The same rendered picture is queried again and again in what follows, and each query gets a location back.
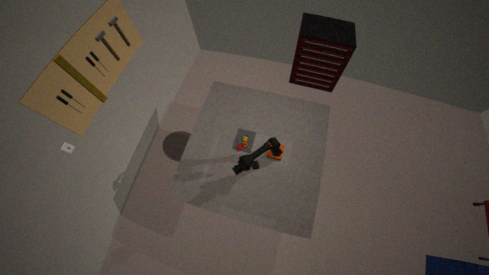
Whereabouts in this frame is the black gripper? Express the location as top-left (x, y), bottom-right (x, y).
top-left (244, 160), bottom-right (260, 171)

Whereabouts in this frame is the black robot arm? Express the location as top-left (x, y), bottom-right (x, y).
top-left (232, 137), bottom-right (283, 175)

